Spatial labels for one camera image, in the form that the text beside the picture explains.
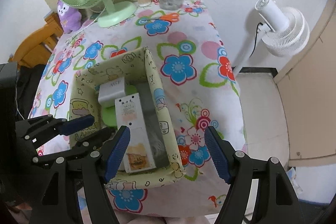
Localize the yellow patterned fabric storage box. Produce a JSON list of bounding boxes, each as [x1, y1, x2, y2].
[[70, 48, 185, 190]]

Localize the wooden chair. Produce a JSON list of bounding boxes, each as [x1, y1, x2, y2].
[[8, 11, 63, 68]]

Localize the beige wooden door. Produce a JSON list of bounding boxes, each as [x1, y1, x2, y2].
[[274, 0, 335, 166]]

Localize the orange handled scissors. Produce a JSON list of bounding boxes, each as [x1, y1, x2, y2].
[[148, 12, 180, 23]]

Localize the black cloth on chair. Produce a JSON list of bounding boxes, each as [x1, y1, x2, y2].
[[17, 64, 46, 119]]

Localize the grey 45W charger box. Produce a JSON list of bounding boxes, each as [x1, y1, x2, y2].
[[98, 77, 126, 107]]

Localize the white power strip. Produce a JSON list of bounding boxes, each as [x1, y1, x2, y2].
[[115, 93, 156, 173]]

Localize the white crumpled plastic bag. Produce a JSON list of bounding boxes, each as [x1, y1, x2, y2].
[[143, 111, 169, 168]]

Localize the purple plush toy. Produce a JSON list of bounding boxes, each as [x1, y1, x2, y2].
[[57, 0, 81, 34]]

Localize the green rounded container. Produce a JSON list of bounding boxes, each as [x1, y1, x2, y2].
[[101, 85, 137, 128]]

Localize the white standing fan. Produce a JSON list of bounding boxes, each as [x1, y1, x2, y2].
[[233, 0, 310, 76]]

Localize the floral tablecloth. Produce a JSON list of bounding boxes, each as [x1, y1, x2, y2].
[[30, 0, 247, 218]]

